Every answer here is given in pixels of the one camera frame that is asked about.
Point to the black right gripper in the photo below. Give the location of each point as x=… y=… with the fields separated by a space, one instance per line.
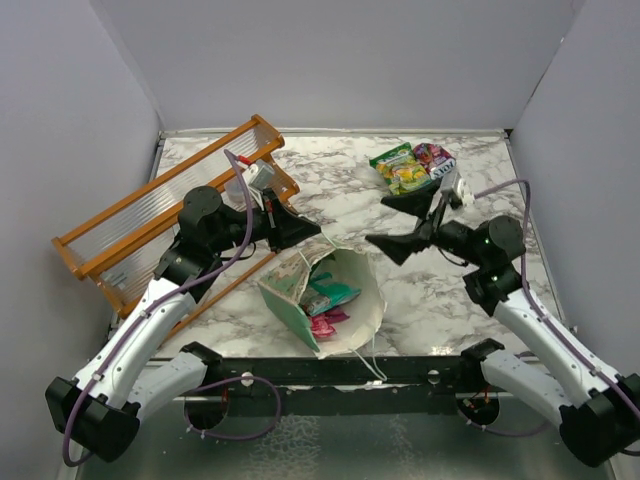
x=400 y=246

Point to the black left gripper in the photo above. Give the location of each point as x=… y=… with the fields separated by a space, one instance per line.
x=283 y=227

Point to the green paper gift bag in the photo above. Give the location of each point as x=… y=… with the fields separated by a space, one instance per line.
x=283 y=285

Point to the green snack packet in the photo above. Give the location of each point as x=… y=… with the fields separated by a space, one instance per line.
x=401 y=170

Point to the pink purple snack packet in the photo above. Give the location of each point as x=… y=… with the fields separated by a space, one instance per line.
x=436 y=160

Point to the teal snack packet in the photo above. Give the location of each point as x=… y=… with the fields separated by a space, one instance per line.
x=323 y=293

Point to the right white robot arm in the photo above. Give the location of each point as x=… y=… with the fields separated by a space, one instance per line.
x=594 y=408

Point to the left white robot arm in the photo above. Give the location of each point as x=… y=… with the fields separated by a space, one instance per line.
x=101 y=408

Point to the orange wooden rack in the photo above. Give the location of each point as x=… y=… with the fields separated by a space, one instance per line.
x=119 y=248

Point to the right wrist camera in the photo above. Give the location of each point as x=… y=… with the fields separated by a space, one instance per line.
x=455 y=190

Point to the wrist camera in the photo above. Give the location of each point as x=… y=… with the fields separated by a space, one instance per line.
x=455 y=190
x=257 y=175

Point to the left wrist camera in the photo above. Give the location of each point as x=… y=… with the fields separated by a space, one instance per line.
x=257 y=175

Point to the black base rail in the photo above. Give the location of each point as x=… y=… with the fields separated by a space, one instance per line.
x=341 y=386

